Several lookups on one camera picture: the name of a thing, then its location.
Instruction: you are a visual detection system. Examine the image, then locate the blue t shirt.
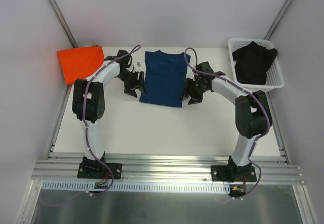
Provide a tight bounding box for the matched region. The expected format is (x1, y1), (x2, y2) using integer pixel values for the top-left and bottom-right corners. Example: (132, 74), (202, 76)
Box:
(139, 50), (190, 108)

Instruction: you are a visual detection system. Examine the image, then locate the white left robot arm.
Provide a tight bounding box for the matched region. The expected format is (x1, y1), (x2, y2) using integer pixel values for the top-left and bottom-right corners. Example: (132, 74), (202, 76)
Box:
(72, 45), (147, 179)

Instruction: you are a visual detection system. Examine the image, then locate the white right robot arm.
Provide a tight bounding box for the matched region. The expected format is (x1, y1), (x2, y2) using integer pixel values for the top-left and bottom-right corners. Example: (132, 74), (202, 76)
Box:
(181, 62), (272, 182)

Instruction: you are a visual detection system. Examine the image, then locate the black t shirt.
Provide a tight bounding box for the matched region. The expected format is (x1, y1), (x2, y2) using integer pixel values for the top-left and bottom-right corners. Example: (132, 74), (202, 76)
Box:
(232, 41), (278, 85)

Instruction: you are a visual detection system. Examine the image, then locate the folded orange t shirt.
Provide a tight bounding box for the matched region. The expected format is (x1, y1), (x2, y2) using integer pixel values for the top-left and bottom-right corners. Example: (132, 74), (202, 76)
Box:
(57, 46), (104, 85)

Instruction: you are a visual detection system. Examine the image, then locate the white plastic basket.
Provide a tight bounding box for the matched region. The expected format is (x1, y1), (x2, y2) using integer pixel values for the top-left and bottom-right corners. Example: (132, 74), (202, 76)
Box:
(228, 38), (285, 92)

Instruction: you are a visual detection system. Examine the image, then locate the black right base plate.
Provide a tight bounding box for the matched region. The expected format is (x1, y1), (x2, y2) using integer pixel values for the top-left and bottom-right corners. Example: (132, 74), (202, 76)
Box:
(211, 164), (257, 182)

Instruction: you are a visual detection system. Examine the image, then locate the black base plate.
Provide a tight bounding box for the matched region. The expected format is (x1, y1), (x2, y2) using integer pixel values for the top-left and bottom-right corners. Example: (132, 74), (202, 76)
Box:
(211, 164), (257, 182)
(77, 162), (122, 179)

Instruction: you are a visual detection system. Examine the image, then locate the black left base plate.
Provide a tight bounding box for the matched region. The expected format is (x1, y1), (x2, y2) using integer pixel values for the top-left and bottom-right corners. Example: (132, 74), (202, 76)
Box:
(77, 162), (122, 179)

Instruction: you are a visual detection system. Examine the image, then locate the white slotted cable duct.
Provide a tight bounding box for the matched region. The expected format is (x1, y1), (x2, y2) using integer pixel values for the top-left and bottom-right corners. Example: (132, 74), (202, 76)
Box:
(42, 180), (230, 194)

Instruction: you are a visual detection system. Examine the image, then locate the aluminium mounting rail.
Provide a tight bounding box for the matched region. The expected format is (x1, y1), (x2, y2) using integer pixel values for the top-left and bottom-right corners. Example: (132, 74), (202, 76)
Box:
(31, 153), (306, 185)

